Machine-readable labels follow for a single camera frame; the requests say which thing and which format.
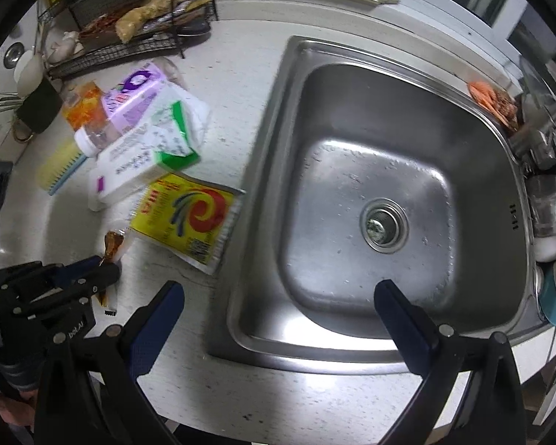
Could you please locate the metal pot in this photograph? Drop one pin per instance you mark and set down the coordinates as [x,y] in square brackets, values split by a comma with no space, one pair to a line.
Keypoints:
[544,204]

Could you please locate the metal faucet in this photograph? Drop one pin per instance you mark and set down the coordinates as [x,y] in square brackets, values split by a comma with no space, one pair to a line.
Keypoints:
[533,141]

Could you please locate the orange cloth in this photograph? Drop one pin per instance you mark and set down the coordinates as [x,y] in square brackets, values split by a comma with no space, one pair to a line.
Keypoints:
[489,99]

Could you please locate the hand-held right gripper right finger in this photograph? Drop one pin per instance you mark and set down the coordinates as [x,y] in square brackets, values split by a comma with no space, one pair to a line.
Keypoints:
[405,324]

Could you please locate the bundle of metal utensils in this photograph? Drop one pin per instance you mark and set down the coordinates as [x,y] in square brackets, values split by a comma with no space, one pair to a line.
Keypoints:
[7,98]

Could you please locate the ginger root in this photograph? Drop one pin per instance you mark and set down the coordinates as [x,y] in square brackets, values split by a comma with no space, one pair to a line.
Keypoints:
[148,11]

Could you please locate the dried red chilies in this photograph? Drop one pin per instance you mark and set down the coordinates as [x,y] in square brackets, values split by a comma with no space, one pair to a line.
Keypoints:
[99,25]

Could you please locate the white ceramic spoon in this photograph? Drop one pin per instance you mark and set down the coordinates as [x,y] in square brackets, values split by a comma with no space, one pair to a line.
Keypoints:
[28,74]

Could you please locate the silver foil packet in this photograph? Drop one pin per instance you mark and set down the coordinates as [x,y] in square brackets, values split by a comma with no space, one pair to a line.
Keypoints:
[180,9]

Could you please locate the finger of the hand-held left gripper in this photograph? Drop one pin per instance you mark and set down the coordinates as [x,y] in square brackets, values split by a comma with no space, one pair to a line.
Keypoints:
[103,276]
[74,270]

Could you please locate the round metal strainer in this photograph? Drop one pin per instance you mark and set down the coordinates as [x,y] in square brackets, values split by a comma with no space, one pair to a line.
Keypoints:
[14,54]

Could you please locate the white green medicine box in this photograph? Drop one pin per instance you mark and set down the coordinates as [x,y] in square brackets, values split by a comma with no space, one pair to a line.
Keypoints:
[125,171]

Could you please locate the person's left hand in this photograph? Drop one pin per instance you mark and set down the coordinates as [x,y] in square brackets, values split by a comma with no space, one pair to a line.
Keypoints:
[14,410]

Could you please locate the stainless steel sink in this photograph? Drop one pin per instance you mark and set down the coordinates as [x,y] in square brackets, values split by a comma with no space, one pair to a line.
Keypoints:
[352,148]

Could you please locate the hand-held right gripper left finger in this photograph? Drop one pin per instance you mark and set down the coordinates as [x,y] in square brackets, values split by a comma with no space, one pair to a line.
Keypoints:
[155,329]

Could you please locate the orange plastic jar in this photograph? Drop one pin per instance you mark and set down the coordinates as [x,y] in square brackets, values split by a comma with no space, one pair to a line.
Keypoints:
[81,106]

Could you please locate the purple label plastic jar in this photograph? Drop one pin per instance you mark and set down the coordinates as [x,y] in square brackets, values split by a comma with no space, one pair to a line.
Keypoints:
[129,97]

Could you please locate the yellow snack packet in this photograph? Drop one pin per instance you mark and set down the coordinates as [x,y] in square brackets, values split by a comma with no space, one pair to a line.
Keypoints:
[185,218]

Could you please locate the small brown sauce bottle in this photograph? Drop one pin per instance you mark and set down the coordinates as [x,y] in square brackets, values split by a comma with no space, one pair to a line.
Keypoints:
[112,245]

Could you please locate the yellow scrubbing brush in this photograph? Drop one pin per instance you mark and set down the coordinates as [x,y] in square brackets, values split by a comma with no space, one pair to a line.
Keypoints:
[60,167]

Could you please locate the dark green mug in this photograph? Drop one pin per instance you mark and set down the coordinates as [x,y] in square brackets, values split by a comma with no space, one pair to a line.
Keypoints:
[39,106]

